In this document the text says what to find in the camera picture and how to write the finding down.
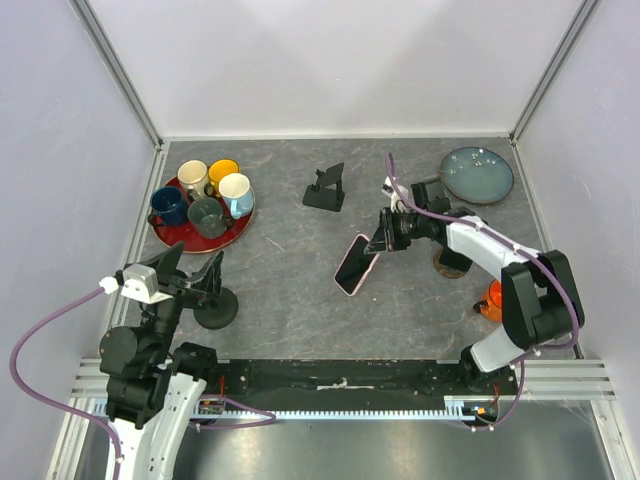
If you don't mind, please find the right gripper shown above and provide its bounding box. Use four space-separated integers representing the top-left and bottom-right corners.
365 206 428 254

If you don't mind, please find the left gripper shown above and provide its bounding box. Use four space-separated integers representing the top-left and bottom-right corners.
139 239 223 362

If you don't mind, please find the phone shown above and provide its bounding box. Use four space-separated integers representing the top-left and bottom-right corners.
333 233 380 297

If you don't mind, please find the black round-base phone stand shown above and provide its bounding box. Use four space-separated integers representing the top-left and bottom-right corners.
194 287 239 330

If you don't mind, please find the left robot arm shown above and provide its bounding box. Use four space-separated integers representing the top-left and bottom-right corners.
99 243 224 479

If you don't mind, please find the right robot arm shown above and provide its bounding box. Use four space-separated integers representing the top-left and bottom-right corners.
363 207 584 394

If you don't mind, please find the black folding phone stand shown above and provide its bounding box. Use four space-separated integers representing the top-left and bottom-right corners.
302 162 345 212

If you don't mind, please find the wooden-base phone stand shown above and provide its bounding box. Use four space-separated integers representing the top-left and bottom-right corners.
433 237 473 279

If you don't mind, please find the dark green glass mug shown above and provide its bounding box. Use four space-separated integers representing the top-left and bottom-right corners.
188 197 235 239

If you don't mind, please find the dark blue mug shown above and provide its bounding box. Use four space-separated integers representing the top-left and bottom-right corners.
147 186 188 227

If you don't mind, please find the light blue mug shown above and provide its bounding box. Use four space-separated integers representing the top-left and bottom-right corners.
218 173 254 220

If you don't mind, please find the cream mug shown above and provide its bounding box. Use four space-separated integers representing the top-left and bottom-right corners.
177 159 211 201

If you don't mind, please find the blue-green ceramic plate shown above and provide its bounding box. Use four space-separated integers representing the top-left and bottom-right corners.
439 147 515 205

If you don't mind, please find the yellow mug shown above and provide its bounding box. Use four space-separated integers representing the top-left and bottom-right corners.
205 158 240 196

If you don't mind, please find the orange mug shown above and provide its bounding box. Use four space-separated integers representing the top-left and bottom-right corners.
473 280 503 323

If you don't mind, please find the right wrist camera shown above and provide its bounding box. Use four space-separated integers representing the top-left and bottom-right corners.
381 177 412 213

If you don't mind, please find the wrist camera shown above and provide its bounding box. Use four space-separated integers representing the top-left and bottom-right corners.
381 177 412 213
99 264 173 305

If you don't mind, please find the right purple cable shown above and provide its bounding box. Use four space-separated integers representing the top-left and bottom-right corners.
386 152 586 436

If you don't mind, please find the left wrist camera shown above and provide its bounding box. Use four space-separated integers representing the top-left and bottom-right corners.
99 264 173 305

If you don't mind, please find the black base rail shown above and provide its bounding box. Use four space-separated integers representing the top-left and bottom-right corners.
204 359 517 413

